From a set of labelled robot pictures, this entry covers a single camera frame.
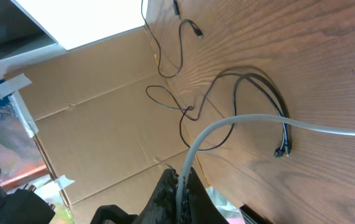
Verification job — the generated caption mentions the brown cardboard panel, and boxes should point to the brown cardboard panel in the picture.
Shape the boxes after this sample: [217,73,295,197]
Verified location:
[20,28,188,223]

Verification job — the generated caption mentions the white cable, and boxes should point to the white cable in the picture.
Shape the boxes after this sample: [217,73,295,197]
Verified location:
[175,21,355,218]

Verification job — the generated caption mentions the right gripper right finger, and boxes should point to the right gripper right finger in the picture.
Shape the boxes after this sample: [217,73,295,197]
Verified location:
[182,167,228,224]

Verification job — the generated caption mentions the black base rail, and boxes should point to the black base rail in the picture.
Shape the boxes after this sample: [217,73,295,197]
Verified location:
[239,205,272,224]

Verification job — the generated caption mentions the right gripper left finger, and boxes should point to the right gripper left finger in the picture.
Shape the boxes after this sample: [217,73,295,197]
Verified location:
[133,167,178,224]

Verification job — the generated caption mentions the white masking tape strips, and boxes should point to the white masking tape strips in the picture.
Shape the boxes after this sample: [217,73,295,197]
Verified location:
[0,73,76,200]

